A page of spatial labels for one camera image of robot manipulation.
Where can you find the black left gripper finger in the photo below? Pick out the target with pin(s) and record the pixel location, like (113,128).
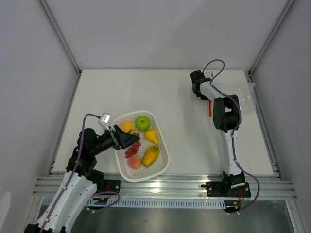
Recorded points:
(125,137)
(123,144)

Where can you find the orange peach with leaf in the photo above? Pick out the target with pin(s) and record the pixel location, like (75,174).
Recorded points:
(127,127)

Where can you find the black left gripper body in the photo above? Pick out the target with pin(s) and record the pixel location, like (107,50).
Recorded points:
(107,141)

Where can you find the right aluminium frame post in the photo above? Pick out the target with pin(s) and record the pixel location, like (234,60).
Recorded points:
(277,26)

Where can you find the aluminium frame post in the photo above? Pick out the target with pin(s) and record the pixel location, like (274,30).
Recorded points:
(277,26)
(59,34)

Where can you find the yellow pear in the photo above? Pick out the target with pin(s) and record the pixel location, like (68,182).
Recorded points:
(151,136)

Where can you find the green apple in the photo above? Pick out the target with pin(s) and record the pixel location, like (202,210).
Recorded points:
(142,123)

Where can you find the clear orange zip bag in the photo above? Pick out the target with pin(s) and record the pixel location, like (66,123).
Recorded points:
(245,93)

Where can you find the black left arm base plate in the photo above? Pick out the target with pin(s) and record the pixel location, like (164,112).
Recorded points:
(109,186)

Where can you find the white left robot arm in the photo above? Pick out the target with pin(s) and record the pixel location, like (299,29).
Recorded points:
(81,181)

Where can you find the white slotted cable duct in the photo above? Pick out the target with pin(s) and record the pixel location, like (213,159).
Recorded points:
(152,203)

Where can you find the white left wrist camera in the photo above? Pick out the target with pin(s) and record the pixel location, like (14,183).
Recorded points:
(103,121)

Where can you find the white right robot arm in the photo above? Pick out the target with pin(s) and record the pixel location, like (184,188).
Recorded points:
(227,118)

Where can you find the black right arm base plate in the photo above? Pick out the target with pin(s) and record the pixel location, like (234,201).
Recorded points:
(217,189)

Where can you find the aluminium front rail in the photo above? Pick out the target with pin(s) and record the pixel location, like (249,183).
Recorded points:
(170,186)

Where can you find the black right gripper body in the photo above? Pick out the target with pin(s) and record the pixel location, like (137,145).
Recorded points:
(202,96)

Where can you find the white perforated plastic basket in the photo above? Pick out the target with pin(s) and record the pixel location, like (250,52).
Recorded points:
(142,173)

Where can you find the yellow green mango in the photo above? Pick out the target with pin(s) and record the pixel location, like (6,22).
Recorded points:
(150,156)

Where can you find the pink peach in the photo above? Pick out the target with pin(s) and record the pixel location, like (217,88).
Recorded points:
(134,162)

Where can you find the left aluminium frame post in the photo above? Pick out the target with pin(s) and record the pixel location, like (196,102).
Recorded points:
(59,34)

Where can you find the red grape bunch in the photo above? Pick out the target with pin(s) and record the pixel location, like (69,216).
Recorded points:
(133,149)

